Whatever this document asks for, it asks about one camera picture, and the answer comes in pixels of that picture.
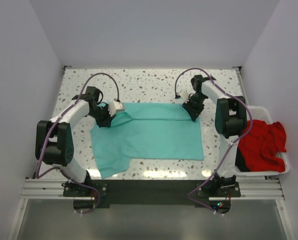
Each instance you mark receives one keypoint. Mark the black t shirt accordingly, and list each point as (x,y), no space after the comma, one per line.
(240,162)

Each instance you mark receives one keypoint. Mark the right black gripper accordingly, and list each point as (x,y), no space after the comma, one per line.
(194,113)

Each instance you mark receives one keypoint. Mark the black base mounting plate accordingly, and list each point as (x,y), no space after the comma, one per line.
(101,194)

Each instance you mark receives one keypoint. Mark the red t shirt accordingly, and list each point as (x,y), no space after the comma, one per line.
(261,145)

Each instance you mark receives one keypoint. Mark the white plastic laundry basket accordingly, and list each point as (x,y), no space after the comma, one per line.
(262,114)

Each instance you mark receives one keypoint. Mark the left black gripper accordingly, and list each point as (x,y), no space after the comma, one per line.
(106,122)

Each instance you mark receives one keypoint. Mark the aluminium rail frame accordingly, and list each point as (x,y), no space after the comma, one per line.
(250,189)

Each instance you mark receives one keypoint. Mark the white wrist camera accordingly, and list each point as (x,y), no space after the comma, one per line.
(184,95)
(115,107)

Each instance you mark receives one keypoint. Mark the teal t shirt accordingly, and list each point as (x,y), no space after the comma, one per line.
(158,131)

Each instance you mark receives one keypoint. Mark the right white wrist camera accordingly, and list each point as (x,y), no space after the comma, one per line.
(184,95)

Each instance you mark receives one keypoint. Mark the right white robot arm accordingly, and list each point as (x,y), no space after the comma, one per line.
(230,123)

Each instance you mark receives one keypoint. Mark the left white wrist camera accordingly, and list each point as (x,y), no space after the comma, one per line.
(115,107)

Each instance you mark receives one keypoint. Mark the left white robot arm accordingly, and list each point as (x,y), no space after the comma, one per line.
(54,148)

